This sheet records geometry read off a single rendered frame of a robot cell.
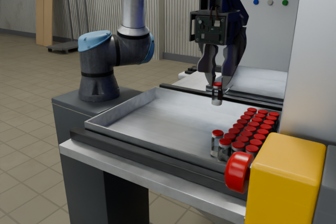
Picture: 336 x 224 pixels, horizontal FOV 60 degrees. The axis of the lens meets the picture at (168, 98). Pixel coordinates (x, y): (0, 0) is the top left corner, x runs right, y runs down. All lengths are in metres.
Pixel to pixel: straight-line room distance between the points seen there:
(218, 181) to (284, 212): 0.20
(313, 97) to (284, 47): 1.03
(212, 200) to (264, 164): 0.20
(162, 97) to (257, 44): 0.70
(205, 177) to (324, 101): 0.22
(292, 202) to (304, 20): 0.16
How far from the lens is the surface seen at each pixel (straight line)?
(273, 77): 1.02
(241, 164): 0.29
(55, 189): 2.01
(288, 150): 0.29
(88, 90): 1.06
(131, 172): 0.51
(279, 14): 1.34
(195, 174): 0.47
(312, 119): 0.33
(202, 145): 0.58
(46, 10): 6.70
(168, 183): 0.48
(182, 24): 4.80
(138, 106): 0.74
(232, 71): 0.58
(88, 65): 1.04
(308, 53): 0.31
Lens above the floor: 1.17
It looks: 21 degrees down
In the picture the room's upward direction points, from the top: straight up
